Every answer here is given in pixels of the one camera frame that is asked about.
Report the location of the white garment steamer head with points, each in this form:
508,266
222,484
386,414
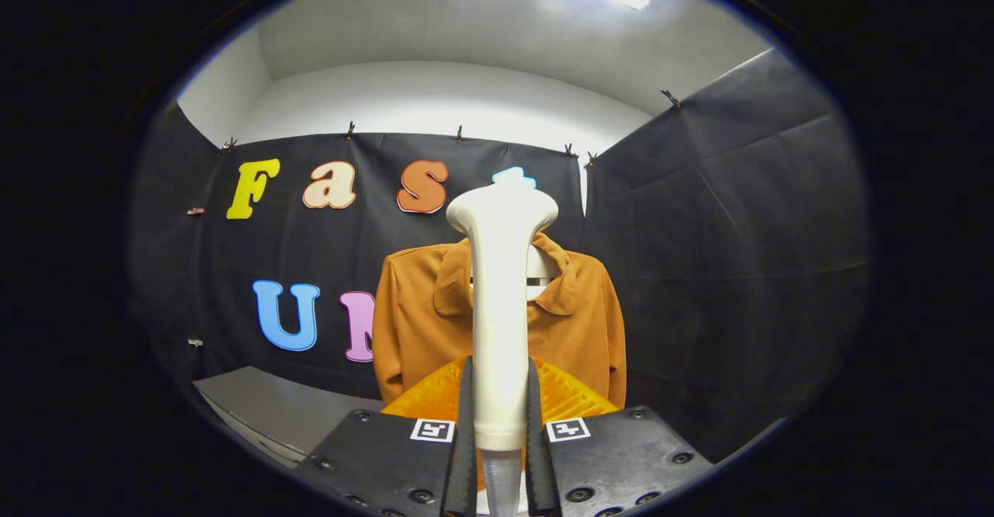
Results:
498,307

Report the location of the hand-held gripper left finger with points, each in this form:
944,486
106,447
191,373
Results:
388,463

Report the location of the grey drawer cabinet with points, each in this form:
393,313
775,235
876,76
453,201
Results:
272,408

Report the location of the row of black cloth clips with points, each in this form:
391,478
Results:
351,130

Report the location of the orange button-up shirt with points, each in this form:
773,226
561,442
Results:
419,323

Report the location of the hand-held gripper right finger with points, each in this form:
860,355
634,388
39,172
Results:
613,463

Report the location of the black backdrop cloth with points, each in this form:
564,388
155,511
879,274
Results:
738,230

